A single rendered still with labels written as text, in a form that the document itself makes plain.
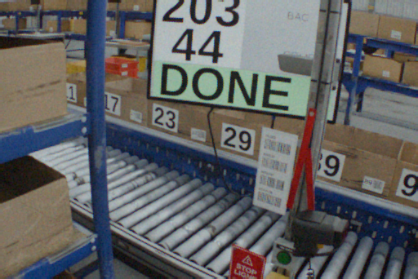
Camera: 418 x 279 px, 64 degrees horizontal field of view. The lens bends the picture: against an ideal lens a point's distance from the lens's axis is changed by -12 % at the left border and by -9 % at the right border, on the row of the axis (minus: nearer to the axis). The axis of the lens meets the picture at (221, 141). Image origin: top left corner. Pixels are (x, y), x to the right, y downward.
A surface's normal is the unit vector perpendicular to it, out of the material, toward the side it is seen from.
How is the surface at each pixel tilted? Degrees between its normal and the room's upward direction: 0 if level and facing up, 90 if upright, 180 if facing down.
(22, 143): 90
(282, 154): 90
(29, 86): 91
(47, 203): 91
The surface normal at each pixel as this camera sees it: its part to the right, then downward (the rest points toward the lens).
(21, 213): 0.85, 0.25
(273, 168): -0.53, 0.25
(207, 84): -0.20, 0.26
